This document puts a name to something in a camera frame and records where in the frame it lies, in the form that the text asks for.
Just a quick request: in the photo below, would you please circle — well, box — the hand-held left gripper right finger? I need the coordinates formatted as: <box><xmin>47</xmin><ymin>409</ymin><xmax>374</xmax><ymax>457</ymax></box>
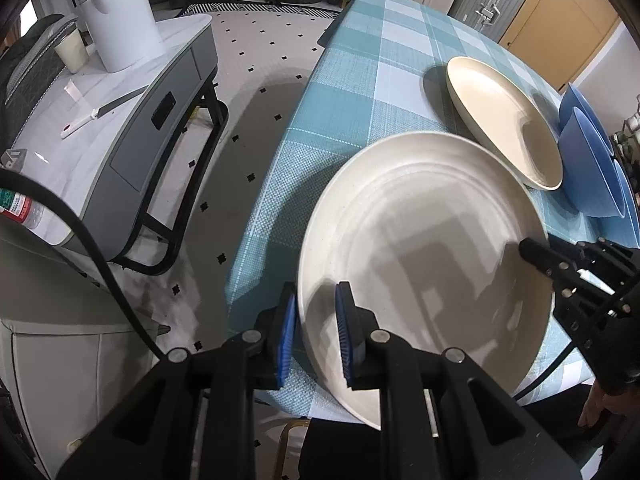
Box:
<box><xmin>335</xmin><ymin>280</ymin><xmax>583</xmax><ymax>480</ymax></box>

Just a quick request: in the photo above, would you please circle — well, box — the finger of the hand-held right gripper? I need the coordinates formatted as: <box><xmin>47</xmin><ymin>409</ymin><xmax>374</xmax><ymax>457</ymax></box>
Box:
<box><xmin>519</xmin><ymin>237</ymin><xmax>631</xmax><ymax>356</ymax></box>
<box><xmin>575</xmin><ymin>240</ymin><xmax>640</xmax><ymax>297</ymax></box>

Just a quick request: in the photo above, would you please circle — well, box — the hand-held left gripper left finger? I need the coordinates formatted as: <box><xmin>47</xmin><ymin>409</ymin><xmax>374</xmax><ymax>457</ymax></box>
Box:
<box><xmin>57</xmin><ymin>282</ymin><xmax>301</xmax><ymax>480</ymax></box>

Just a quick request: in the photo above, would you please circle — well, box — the blue bowl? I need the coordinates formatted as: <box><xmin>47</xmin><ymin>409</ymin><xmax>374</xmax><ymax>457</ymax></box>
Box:
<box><xmin>612</xmin><ymin>157</ymin><xmax>640</xmax><ymax>249</ymax></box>
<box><xmin>557</xmin><ymin>107</ymin><xmax>628</xmax><ymax>219</ymax></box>
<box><xmin>559</xmin><ymin>82</ymin><xmax>613</xmax><ymax>147</ymax></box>

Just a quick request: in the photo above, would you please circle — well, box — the cream round plate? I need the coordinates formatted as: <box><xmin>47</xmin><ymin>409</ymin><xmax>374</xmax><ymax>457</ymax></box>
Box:
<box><xmin>297</xmin><ymin>131</ymin><xmax>556</xmax><ymax>431</ymax></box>
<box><xmin>446</xmin><ymin>56</ymin><xmax>565</xmax><ymax>192</ymax></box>

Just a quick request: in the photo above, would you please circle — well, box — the person's right hand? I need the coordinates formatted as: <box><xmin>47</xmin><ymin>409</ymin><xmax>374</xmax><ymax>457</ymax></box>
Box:
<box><xmin>579</xmin><ymin>382</ymin><xmax>619</xmax><ymax>429</ymax></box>

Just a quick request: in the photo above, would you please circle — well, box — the teal checkered tablecloth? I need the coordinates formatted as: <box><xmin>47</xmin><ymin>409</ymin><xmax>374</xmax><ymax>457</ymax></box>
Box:
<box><xmin>225</xmin><ymin>0</ymin><xmax>640</xmax><ymax>421</ymax></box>

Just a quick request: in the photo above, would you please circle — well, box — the tan wooden door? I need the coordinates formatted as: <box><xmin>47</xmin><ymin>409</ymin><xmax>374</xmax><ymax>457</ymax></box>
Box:
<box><xmin>500</xmin><ymin>0</ymin><xmax>621</xmax><ymax>87</ymax></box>

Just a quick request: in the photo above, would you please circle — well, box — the grey white side table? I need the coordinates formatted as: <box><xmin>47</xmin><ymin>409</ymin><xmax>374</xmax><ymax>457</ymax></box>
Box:
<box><xmin>0</xmin><ymin>12</ymin><xmax>231</xmax><ymax>276</ymax></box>

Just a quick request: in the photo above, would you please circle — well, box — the clear plastic bottle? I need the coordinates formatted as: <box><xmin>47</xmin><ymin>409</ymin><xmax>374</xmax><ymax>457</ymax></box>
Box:
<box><xmin>0</xmin><ymin>187</ymin><xmax>48</xmax><ymax>234</ymax></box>

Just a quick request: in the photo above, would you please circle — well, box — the black white striped rug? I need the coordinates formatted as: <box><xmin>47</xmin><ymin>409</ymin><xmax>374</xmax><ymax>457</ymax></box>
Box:
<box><xmin>177</xmin><ymin>1</ymin><xmax>346</xmax><ymax>19</ymax></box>

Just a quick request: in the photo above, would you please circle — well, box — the cream cup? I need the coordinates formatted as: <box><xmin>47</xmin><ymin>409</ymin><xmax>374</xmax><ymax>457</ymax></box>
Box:
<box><xmin>54</xmin><ymin>27</ymin><xmax>90</xmax><ymax>74</ymax></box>

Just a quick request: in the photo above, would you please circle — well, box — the white cylindrical appliance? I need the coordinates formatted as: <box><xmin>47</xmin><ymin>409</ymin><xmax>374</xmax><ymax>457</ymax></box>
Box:
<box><xmin>75</xmin><ymin>0</ymin><xmax>163</xmax><ymax>74</ymax></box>

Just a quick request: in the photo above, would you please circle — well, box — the dark grey quilted bag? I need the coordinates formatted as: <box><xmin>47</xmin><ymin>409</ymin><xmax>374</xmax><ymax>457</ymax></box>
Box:
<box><xmin>0</xmin><ymin>14</ymin><xmax>81</xmax><ymax>122</ymax></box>

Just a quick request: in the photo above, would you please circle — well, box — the black cable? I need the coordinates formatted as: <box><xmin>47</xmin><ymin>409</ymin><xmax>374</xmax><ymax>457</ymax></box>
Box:
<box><xmin>0</xmin><ymin>167</ymin><xmax>168</xmax><ymax>361</ymax></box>
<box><xmin>515</xmin><ymin>340</ymin><xmax>576</xmax><ymax>404</ymax></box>

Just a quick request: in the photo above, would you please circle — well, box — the gold metal chair frame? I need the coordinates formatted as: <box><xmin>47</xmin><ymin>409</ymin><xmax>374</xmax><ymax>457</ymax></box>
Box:
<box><xmin>274</xmin><ymin>417</ymin><xmax>311</xmax><ymax>480</ymax></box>

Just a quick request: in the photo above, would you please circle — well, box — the white handled knife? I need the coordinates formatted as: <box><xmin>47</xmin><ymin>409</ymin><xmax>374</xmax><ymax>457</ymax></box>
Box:
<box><xmin>60</xmin><ymin>85</ymin><xmax>147</xmax><ymax>140</ymax></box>

